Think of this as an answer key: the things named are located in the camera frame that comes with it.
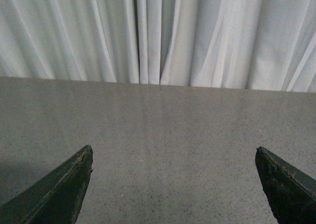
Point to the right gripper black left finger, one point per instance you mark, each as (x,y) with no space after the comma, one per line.
(56,198)

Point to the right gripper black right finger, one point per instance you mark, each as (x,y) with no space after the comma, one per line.
(290,192)

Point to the white pleated curtain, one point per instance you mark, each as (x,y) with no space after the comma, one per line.
(242,44)

